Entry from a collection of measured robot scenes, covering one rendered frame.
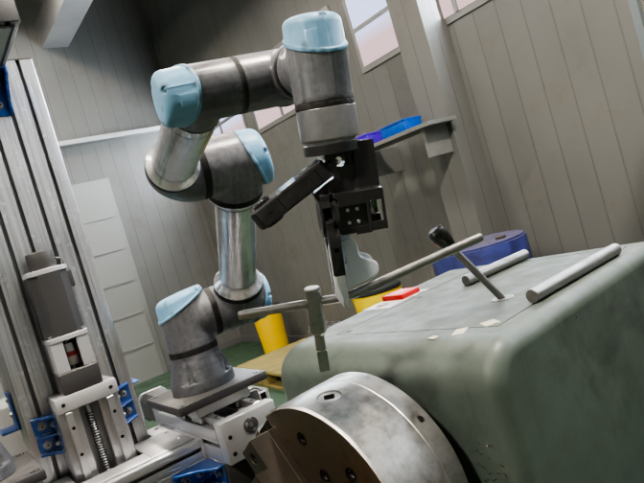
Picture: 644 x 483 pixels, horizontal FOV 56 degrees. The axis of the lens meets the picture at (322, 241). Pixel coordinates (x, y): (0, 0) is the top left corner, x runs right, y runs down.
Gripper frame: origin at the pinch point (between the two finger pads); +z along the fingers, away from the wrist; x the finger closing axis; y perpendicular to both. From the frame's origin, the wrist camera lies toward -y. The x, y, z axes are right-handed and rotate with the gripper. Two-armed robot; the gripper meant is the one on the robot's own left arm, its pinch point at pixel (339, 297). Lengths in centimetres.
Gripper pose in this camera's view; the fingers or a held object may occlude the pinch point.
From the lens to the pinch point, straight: 80.2
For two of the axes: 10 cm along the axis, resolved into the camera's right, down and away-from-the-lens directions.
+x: -0.9, -1.7, 9.8
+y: 9.8, -1.7, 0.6
